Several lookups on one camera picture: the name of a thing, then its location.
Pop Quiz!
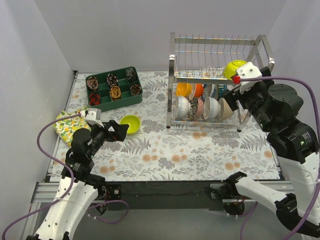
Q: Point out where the pink brown rolled tie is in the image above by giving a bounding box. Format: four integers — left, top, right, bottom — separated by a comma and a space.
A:
86, 76, 99, 92

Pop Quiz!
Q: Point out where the dark floral pink bowl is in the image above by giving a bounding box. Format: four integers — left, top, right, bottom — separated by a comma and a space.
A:
188, 97, 204, 120

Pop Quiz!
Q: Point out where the blue floral white bowl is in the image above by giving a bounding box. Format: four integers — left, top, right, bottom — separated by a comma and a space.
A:
202, 84, 217, 98

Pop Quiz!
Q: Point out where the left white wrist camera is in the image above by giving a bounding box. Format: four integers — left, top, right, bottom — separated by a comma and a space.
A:
84, 108, 104, 128

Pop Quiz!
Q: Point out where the lemon print cloth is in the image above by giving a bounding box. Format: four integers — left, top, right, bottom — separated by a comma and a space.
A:
53, 116, 91, 147

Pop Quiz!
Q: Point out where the teal bowl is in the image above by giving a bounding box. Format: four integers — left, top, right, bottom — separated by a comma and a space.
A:
217, 84, 228, 100

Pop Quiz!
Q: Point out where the dark grey rolled tie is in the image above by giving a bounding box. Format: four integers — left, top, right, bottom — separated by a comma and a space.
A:
125, 67, 137, 83

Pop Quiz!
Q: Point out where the green compartment tray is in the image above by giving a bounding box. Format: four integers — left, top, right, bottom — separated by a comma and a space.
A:
85, 66, 143, 112

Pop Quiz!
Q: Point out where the red black rolled tie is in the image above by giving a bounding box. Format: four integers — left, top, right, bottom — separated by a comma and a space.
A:
89, 93, 101, 106

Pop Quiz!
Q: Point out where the yellow black rolled tie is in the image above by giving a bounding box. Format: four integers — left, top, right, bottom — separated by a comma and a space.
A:
109, 85, 122, 101

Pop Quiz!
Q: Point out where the yellow orange bowl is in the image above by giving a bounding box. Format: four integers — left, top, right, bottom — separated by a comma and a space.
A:
176, 82, 192, 97

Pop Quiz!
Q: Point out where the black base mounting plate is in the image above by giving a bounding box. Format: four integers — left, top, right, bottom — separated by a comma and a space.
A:
104, 180, 224, 211

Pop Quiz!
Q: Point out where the beige bowl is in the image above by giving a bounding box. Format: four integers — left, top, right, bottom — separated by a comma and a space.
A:
218, 97, 234, 121

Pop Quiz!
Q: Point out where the light blue white bowl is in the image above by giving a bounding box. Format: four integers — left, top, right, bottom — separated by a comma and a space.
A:
203, 97, 221, 120

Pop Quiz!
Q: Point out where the steel two-tier dish rack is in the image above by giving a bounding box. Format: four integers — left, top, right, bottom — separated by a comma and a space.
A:
166, 32, 275, 130

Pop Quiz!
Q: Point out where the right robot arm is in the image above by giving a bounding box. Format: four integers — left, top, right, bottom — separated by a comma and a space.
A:
206, 80, 320, 238

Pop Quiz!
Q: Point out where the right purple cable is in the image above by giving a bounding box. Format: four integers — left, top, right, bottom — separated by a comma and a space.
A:
238, 76, 320, 240

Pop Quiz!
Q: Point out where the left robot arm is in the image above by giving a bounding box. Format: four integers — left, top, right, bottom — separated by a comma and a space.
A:
27, 120, 129, 240

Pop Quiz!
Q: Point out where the floral table mat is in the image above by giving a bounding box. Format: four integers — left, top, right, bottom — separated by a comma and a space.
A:
49, 70, 281, 183

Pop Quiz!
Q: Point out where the lime green bowl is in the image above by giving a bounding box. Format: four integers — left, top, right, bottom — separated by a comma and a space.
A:
222, 59, 247, 80
120, 115, 141, 135

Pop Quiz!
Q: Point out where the white ribbed bowl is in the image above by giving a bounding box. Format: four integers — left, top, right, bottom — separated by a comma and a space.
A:
175, 95, 191, 119

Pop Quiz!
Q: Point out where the dark floral rolled tie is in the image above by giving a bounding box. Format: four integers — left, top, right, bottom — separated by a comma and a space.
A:
106, 73, 119, 87

